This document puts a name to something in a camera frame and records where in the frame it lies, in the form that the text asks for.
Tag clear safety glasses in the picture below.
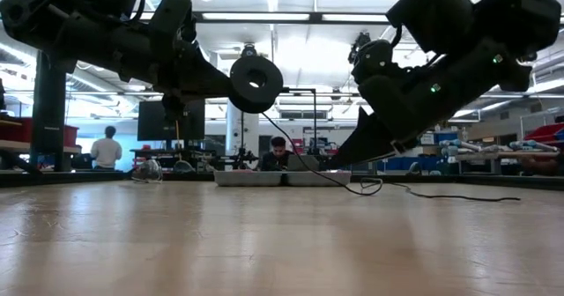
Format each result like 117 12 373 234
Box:
131 158 164 184

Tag grey plastic tool case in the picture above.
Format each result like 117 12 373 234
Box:
214 169 353 188

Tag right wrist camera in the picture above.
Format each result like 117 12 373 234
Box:
350 38 397 85

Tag thin black cord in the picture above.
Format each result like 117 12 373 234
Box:
261 110 522 204

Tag black cord spool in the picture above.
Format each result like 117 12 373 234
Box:
227 55 286 115

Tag LED light bar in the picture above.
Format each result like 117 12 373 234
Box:
193 10 391 24

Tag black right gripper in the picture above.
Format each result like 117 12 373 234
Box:
328 55 481 167

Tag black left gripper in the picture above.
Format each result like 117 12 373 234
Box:
147 0 234 121

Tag black computer monitor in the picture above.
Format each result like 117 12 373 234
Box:
137 98 206 142

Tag black gantry frame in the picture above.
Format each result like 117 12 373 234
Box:
281 86 317 156

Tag red storage bins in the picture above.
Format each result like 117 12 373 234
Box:
0 117 79 150

